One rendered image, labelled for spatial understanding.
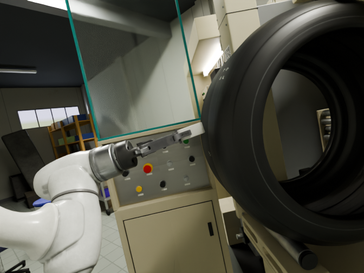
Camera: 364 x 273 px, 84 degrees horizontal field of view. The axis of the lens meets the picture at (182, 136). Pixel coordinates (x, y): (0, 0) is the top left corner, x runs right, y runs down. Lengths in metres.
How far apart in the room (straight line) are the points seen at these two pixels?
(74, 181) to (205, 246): 0.87
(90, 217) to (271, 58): 0.50
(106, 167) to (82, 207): 0.10
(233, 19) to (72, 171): 0.78
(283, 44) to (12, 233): 0.61
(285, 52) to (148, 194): 0.93
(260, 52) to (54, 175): 0.54
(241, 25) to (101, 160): 0.72
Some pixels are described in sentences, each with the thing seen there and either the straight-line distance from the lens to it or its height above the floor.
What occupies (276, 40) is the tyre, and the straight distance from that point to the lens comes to 0.50.
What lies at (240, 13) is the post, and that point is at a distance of 0.96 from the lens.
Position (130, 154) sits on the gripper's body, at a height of 1.22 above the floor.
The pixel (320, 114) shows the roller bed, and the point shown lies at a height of 1.18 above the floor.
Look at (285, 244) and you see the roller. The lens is 0.65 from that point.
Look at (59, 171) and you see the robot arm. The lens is 0.56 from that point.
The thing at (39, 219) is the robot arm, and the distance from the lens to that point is 0.48.
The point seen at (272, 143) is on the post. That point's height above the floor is 1.12.
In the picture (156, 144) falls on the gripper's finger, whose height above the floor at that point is 1.23.
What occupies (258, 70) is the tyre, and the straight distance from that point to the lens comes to 0.47.
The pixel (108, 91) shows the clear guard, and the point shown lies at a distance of 1.13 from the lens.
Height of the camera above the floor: 1.27
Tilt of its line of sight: 4 degrees down
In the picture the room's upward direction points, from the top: 12 degrees counter-clockwise
